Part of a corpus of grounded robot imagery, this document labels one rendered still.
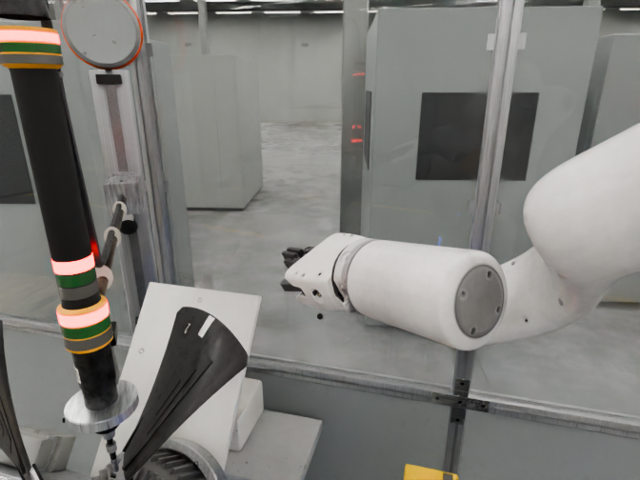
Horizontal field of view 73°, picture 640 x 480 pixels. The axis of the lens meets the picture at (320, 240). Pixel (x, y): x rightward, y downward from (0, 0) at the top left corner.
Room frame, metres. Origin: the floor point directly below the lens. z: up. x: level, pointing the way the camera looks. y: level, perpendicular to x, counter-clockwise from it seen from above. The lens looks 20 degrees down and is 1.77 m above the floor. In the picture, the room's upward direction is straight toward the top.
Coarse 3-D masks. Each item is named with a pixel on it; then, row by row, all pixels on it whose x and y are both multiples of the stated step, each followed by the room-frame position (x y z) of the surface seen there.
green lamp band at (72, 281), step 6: (90, 270) 0.37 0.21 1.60; (60, 276) 0.36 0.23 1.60; (66, 276) 0.36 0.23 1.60; (72, 276) 0.36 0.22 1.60; (78, 276) 0.36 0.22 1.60; (84, 276) 0.37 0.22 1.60; (90, 276) 0.37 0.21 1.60; (96, 276) 0.38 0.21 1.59; (60, 282) 0.36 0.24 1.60; (66, 282) 0.36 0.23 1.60; (72, 282) 0.36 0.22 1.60; (78, 282) 0.36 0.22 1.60; (84, 282) 0.36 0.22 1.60; (90, 282) 0.37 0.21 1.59
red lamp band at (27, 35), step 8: (0, 32) 0.35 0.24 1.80; (8, 32) 0.35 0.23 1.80; (16, 32) 0.35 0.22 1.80; (24, 32) 0.36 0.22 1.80; (32, 32) 0.36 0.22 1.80; (40, 32) 0.36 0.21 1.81; (48, 32) 0.37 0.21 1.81; (32, 40) 0.36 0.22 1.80; (40, 40) 0.36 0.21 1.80; (48, 40) 0.37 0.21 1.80; (56, 40) 0.38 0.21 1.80
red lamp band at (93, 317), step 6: (108, 306) 0.38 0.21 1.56; (90, 312) 0.36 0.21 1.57; (96, 312) 0.36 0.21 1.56; (102, 312) 0.37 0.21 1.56; (108, 312) 0.38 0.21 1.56; (60, 318) 0.36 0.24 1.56; (66, 318) 0.35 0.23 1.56; (72, 318) 0.35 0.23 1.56; (78, 318) 0.36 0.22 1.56; (84, 318) 0.36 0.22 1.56; (90, 318) 0.36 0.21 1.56; (96, 318) 0.36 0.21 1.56; (102, 318) 0.37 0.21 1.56; (60, 324) 0.36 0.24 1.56; (66, 324) 0.35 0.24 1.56; (72, 324) 0.35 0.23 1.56; (78, 324) 0.35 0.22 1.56; (84, 324) 0.36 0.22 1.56; (90, 324) 0.36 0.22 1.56
